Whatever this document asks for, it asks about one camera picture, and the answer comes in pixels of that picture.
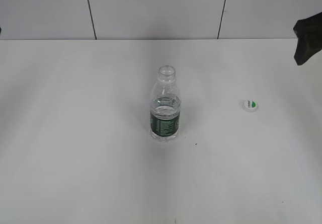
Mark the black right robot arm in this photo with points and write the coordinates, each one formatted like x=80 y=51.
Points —
x=308 y=32

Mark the clear cestbon water bottle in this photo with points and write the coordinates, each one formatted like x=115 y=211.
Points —
x=165 y=105

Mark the white green bottle cap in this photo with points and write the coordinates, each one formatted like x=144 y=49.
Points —
x=249 y=105

